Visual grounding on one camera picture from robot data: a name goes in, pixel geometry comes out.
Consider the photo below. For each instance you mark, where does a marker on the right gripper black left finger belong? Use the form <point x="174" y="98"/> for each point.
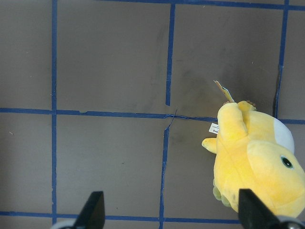
<point x="92" y="215"/>

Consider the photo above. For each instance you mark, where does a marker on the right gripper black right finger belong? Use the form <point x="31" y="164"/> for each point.
<point x="253" y="213"/>

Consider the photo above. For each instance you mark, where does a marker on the yellow plush toy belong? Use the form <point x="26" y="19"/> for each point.
<point x="255" y="151"/>

